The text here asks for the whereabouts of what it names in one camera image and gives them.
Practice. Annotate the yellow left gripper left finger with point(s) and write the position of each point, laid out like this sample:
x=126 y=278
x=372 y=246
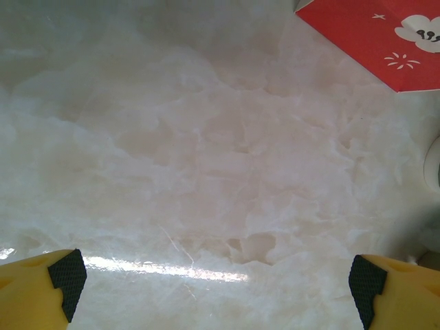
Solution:
x=27 y=295

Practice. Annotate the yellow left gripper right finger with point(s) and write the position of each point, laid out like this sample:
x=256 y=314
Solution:
x=409 y=299

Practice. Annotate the white and red paper bag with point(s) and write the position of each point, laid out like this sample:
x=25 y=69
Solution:
x=371 y=41

